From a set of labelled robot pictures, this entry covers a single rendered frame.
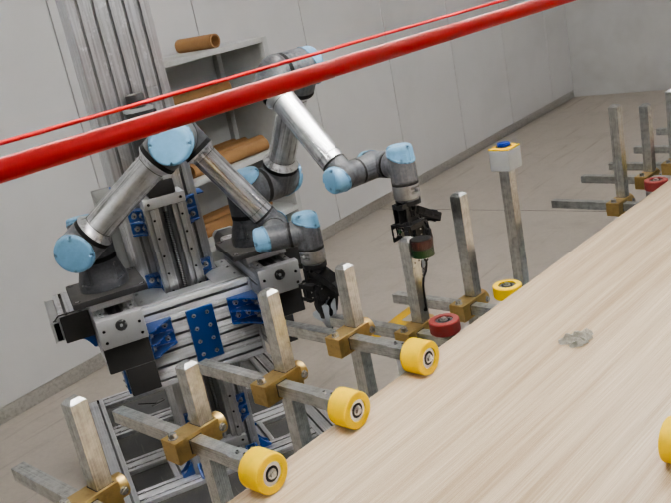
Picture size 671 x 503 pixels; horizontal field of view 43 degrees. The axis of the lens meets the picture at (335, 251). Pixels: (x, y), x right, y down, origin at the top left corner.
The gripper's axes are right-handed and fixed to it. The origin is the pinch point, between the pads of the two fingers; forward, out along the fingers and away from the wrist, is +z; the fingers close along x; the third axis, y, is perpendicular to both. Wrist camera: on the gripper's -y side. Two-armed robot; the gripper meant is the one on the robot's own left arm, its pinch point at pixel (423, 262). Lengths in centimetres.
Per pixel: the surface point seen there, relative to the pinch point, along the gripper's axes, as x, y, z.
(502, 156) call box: 9.3, -32.9, -22.4
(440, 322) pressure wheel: 19.1, 20.2, 7.2
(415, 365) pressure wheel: 32, 48, 4
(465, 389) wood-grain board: 45, 47, 8
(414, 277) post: 9.7, 16.3, -2.8
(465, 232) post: 9.6, -8.9, -6.9
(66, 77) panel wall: -269, -57, -59
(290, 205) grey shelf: -238, -166, 46
